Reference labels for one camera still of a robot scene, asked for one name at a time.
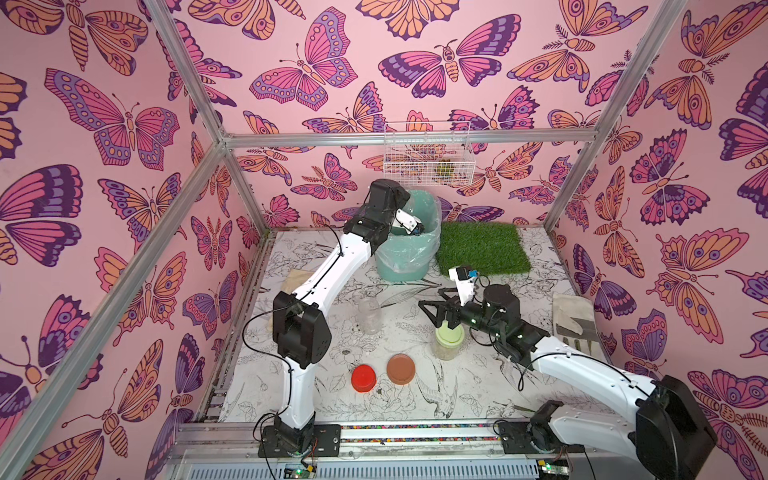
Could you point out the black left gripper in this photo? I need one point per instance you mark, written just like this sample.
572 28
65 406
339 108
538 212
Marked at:
393 219

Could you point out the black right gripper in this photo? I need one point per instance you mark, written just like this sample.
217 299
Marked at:
453 309

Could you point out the brown jar lid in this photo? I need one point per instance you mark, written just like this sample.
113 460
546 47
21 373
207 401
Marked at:
401 369

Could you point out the clear peanut jar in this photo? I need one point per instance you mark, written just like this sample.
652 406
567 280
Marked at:
369 316

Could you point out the red jar lid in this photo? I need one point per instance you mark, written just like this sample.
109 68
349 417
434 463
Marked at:
363 378

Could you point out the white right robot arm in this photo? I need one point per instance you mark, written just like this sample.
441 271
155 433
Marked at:
654 422

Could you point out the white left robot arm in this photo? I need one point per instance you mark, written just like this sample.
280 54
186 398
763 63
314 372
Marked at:
300 329

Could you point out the green lid peanut jar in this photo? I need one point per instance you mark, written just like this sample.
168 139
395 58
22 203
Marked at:
448 342

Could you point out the clear plastic bin liner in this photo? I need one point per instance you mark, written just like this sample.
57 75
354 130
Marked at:
396 261

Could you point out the mint green trash bin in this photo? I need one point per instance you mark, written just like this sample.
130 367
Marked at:
414 252

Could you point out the green artificial grass mat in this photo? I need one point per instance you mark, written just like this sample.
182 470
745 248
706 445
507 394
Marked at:
488 247

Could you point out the green object in basket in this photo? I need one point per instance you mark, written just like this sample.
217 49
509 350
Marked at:
444 170

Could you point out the beige work glove left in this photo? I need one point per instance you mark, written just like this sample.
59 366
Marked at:
295 279

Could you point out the cream work glove right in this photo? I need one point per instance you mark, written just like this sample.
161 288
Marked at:
574 323

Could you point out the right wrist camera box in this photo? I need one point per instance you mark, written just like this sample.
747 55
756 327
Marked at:
465 278

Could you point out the white wire basket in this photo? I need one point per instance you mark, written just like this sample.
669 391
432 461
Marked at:
410 156

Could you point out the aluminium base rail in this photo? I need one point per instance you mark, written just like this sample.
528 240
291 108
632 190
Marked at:
469 449

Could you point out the aluminium frame post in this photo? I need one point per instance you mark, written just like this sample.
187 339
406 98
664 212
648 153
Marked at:
647 49

